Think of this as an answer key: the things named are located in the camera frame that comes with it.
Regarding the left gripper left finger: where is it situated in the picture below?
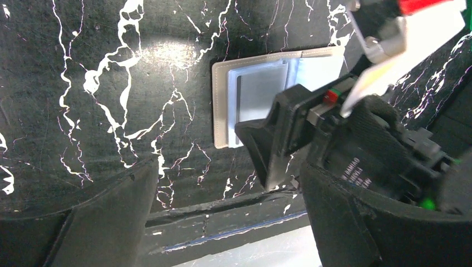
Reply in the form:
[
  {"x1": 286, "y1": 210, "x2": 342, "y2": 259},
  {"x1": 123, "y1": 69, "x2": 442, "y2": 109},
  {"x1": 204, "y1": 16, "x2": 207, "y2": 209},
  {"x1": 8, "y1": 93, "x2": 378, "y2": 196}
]
[{"x1": 1, "y1": 159, "x2": 159, "y2": 266}]

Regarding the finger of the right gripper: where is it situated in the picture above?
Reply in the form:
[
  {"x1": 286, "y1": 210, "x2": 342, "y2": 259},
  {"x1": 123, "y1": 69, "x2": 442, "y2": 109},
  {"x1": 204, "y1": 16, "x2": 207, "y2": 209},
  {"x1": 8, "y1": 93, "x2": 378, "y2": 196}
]
[{"x1": 345, "y1": 0, "x2": 467, "y2": 65}]

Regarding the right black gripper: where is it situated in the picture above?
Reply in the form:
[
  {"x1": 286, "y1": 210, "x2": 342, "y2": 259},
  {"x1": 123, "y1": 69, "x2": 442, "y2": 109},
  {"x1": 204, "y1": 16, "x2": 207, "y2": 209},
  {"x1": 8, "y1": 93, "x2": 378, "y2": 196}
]
[{"x1": 235, "y1": 76, "x2": 457, "y2": 210}]

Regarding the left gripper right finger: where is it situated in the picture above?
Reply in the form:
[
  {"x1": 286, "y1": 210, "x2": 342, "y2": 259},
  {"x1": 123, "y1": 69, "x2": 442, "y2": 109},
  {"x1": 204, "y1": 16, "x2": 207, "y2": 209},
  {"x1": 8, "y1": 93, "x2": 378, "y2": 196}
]
[{"x1": 300, "y1": 162, "x2": 471, "y2": 266}]

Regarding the yellow credit card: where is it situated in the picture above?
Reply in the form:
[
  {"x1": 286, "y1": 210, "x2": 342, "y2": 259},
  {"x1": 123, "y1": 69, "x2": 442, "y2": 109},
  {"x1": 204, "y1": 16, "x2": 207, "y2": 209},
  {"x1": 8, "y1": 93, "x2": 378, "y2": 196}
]
[{"x1": 340, "y1": 54, "x2": 412, "y2": 118}]

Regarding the grey credit card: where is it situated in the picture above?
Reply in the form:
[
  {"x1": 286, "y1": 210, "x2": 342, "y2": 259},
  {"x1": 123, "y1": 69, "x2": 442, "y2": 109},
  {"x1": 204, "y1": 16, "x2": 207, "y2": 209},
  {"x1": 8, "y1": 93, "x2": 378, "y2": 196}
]
[{"x1": 227, "y1": 65, "x2": 288, "y2": 148}]

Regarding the green plastic bin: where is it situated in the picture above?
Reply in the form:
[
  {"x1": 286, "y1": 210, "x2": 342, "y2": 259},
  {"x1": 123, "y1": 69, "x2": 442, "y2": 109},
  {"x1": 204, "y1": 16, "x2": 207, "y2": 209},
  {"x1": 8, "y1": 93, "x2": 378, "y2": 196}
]
[{"x1": 461, "y1": 1, "x2": 471, "y2": 31}]

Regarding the aluminium frame rail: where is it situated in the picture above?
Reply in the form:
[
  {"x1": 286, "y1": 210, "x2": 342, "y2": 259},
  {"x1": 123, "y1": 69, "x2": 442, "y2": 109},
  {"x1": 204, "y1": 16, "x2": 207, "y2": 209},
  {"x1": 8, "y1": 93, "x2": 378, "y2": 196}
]
[{"x1": 135, "y1": 189, "x2": 309, "y2": 266}]

